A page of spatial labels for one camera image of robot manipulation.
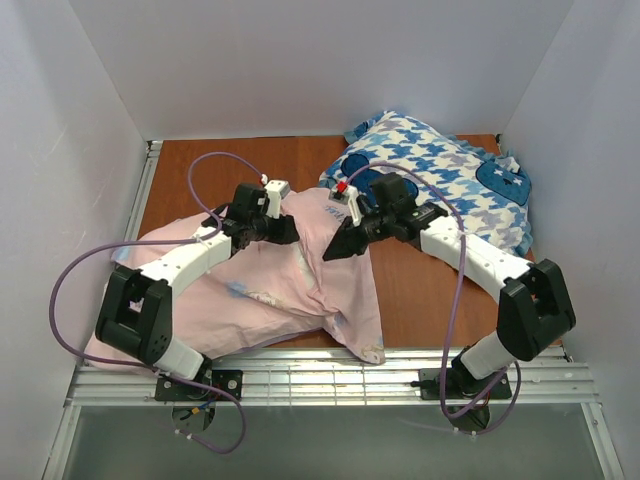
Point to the pink pillowcase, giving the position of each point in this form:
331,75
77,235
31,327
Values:
267,293

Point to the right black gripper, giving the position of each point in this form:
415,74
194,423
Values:
364,232

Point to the aluminium left side rail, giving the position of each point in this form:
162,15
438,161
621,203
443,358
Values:
136,215

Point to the aluminium rail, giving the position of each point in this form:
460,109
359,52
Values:
333,377
136,215

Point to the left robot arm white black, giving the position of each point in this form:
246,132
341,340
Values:
137,309

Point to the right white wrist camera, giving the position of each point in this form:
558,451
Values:
342,203

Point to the blue white houndstooth pillow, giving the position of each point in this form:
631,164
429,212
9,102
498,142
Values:
489,191

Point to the aluminium front rail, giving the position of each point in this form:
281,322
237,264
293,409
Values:
333,377

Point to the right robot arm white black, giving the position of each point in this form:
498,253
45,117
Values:
534,306

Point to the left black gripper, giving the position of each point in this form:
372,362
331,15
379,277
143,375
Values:
279,228

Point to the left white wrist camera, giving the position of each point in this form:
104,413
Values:
276,191

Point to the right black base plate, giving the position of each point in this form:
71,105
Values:
428,383

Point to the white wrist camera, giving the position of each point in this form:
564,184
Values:
276,191
342,203

